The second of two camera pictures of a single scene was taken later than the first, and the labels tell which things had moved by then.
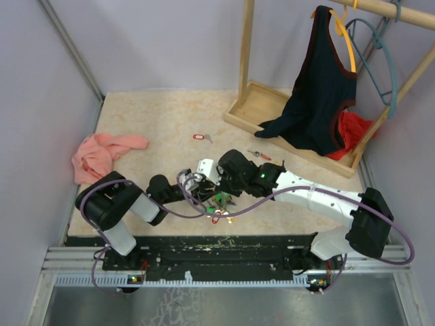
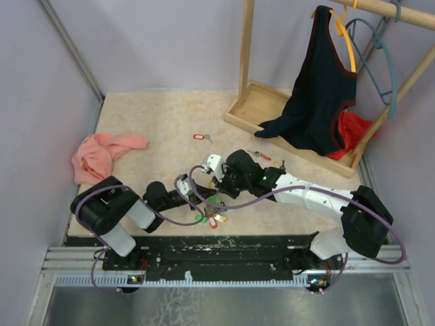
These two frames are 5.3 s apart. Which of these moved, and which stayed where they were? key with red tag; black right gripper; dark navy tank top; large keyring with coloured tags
Moved: large keyring with coloured tags
Stayed: key with red tag; dark navy tank top; black right gripper
